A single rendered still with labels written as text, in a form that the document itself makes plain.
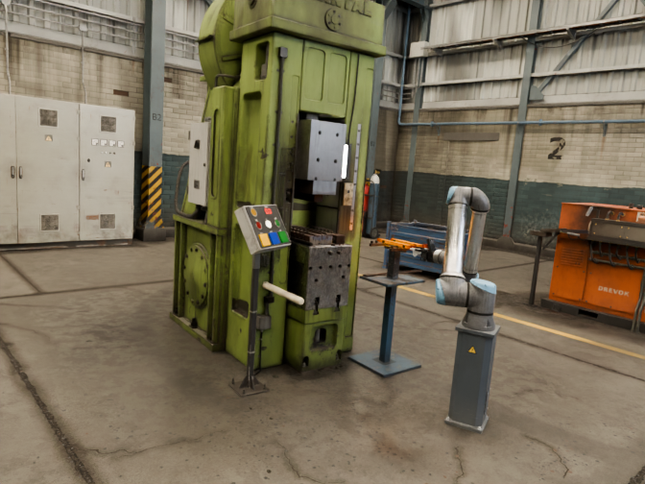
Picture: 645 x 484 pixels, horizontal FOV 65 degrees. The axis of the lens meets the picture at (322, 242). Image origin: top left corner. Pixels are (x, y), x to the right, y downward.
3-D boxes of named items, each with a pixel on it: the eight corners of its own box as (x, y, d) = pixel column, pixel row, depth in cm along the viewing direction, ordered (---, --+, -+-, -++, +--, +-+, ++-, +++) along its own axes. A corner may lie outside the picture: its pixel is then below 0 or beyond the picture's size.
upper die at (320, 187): (335, 195, 356) (336, 181, 355) (312, 194, 344) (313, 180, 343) (302, 190, 389) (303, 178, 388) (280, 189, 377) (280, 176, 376)
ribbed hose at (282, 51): (275, 302, 353) (292, 48, 327) (266, 303, 348) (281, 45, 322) (273, 301, 356) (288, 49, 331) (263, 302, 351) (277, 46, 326)
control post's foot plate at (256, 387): (271, 391, 327) (272, 377, 326) (241, 398, 314) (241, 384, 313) (255, 378, 345) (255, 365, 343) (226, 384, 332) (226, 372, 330)
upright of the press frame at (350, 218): (352, 350, 410) (378, 56, 376) (327, 355, 395) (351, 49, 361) (321, 333, 445) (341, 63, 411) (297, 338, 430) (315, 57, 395)
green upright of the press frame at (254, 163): (282, 365, 371) (303, 37, 336) (251, 372, 355) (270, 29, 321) (253, 346, 405) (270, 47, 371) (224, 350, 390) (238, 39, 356)
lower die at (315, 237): (331, 244, 361) (332, 232, 360) (308, 245, 349) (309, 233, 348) (299, 235, 395) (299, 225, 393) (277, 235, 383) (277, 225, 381)
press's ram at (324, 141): (351, 181, 363) (356, 125, 357) (307, 180, 340) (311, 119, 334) (317, 178, 396) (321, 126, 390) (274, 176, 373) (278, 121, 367)
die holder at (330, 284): (347, 304, 372) (352, 245, 365) (305, 310, 349) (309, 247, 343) (304, 287, 416) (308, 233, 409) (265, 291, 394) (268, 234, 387)
